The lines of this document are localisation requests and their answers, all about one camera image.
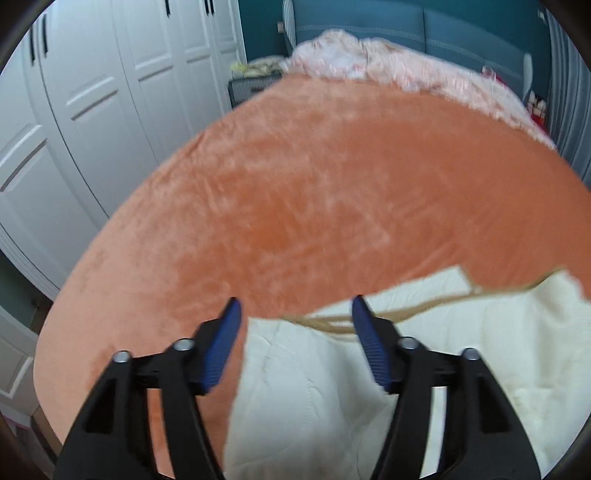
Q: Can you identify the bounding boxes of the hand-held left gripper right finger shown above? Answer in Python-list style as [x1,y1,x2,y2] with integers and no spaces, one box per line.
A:
[351,294,542,480]

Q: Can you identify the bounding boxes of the pink floral quilt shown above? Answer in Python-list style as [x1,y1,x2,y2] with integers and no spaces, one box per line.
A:
[281,29,557,151]

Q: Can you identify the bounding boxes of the plush toy dolls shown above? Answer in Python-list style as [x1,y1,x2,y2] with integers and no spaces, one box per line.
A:
[525,91,551,126]

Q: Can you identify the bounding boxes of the white panel door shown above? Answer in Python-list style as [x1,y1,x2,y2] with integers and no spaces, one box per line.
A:
[0,302,43,418]

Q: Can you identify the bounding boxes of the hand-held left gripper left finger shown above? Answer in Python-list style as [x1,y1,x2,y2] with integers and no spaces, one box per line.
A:
[54,296,243,480]

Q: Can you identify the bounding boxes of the grey nightstand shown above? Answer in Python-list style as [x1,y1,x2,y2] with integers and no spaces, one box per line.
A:
[228,73,283,110]

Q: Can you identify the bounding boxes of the grey blue curtain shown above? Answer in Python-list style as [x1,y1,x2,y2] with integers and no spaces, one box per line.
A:
[546,11,591,185]

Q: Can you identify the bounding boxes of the blue upholstered headboard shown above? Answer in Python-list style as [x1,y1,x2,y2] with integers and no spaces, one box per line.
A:
[281,0,552,100]

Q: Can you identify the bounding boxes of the orange plush blanket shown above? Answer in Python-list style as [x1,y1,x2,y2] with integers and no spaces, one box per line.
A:
[33,73,591,476]

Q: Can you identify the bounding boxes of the white wardrobe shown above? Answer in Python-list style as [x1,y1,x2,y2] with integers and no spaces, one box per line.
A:
[0,0,250,303]

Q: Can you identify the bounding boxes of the yellow white cloth pile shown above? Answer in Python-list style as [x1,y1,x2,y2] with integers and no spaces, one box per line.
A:
[231,56,289,78]

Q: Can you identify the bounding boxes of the cream quilted jacket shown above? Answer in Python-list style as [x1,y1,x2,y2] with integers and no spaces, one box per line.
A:
[223,266,591,480]

